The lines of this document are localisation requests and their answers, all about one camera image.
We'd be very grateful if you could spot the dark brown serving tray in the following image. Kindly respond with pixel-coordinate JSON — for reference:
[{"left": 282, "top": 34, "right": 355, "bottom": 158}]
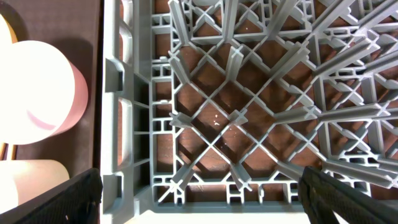
[{"left": 1, "top": 0, "right": 104, "bottom": 177}]

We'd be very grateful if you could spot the pink white bowl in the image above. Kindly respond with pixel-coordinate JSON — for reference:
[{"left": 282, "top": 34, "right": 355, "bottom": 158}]
[{"left": 1, "top": 40, "right": 88, "bottom": 145}]

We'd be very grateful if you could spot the wooden chopstick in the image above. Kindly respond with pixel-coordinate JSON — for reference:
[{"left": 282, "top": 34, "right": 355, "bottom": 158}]
[
  {"left": 0, "top": 142, "right": 7, "bottom": 161},
  {"left": 7, "top": 144, "right": 17, "bottom": 160}
]

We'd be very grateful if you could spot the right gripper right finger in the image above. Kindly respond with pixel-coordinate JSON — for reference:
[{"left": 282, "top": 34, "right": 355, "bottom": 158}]
[{"left": 298, "top": 166, "right": 397, "bottom": 224}]

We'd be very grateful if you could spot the white green cup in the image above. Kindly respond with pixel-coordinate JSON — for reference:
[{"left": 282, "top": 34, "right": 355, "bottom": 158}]
[{"left": 1, "top": 160, "right": 70, "bottom": 213}]

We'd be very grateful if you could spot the yellow round plate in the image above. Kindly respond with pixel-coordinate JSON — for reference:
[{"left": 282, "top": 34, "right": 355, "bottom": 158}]
[{"left": 0, "top": 15, "right": 18, "bottom": 45}]

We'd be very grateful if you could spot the grey plastic dishwasher rack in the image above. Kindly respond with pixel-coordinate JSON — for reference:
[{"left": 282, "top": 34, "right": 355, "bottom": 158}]
[{"left": 100, "top": 0, "right": 397, "bottom": 223}]

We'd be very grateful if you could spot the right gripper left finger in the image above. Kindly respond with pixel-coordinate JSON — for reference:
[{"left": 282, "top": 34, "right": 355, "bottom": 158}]
[{"left": 1, "top": 168, "right": 103, "bottom": 224}]

